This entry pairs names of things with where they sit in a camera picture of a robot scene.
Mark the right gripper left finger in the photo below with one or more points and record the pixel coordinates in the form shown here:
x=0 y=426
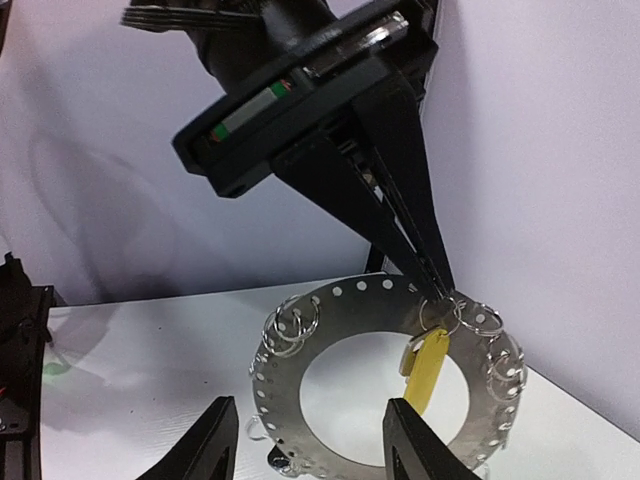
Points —
x=207 y=451

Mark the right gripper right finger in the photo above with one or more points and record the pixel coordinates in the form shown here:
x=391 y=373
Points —
x=412 y=451

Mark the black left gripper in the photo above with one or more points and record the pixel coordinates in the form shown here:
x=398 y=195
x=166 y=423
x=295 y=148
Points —
x=294 y=70

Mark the round metal keyring disc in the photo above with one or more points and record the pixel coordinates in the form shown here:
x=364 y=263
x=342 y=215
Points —
x=328 y=362

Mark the yellow head key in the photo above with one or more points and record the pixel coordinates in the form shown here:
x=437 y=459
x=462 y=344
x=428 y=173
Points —
x=421 y=364

